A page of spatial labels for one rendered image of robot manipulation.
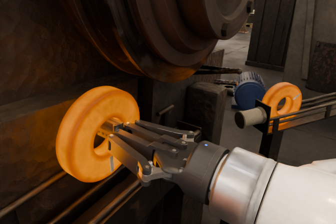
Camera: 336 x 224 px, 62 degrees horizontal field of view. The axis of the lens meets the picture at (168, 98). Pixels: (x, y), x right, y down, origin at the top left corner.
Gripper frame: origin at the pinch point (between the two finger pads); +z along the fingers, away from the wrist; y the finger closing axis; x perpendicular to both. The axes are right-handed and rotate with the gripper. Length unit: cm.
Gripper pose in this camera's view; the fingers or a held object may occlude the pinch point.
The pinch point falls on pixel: (103, 125)
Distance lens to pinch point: 46.2
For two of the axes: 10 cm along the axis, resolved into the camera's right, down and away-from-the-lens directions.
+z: -8.4, -2.9, 4.6
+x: 1.0, -9.2, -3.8
